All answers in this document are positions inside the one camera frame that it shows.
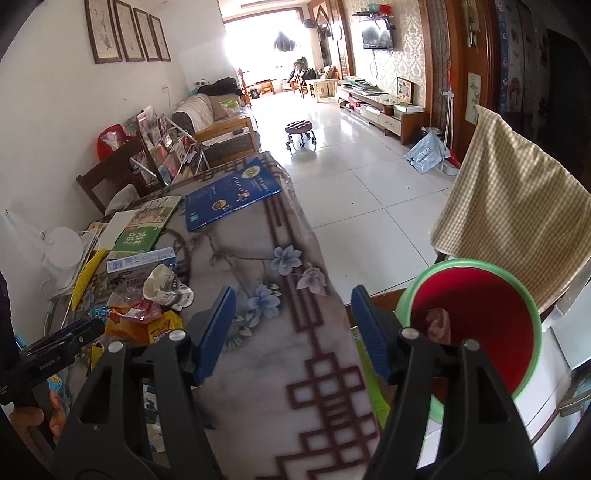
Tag orange snack bag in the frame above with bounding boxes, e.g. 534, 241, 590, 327
105, 309, 149, 346

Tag white notebook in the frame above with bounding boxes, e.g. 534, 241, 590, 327
97, 210, 137, 251

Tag light blue plastic bag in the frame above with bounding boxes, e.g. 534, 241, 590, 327
404, 129, 451, 174

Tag wooden sofa with cushions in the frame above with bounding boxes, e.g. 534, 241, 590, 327
171, 77, 260, 167

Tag beige checkered cloth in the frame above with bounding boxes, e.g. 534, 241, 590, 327
431, 106, 590, 311

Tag blue white carton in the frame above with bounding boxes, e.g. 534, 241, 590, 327
106, 247, 176, 274

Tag magazine rack with books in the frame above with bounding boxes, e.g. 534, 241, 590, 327
130, 106, 211, 187

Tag crushed paper cups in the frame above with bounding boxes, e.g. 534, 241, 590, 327
142, 264, 194, 311

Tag dark wooden chair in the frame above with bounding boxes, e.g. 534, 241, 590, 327
76, 136, 165, 214

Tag pink snack wrapper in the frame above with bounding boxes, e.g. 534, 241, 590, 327
119, 299, 162, 324

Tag yellow chip box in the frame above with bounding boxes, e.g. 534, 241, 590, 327
147, 310, 184, 344

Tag yellow plastic folder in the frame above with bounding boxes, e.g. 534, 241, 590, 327
69, 248, 109, 311

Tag blue hardcover book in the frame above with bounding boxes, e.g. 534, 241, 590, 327
184, 158, 283, 232

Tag floral grey tablecloth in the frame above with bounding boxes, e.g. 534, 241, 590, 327
157, 153, 379, 479

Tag red bin with green rim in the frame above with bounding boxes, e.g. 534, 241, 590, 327
396, 259, 542, 400

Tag framed picture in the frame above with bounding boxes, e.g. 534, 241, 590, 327
148, 14, 171, 62
113, 1, 145, 62
84, 0, 123, 64
133, 8, 160, 62

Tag green cover book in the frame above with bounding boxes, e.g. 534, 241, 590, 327
112, 195, 181, 255

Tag black phone holder clamp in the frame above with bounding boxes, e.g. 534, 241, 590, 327
1, 319, 105, 409

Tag wall mounted television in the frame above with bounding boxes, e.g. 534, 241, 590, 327
362, 22, 394, 51

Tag red plastic bag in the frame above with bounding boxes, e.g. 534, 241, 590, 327
96, 124, 132, 161

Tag white desk lamp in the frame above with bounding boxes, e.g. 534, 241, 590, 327
1, 210, 85, 290

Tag round rolling stool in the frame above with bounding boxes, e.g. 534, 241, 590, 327
284, 120, 317, 152

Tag low tv cabinet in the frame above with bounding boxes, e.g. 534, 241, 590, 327
335, 78, 429, 145

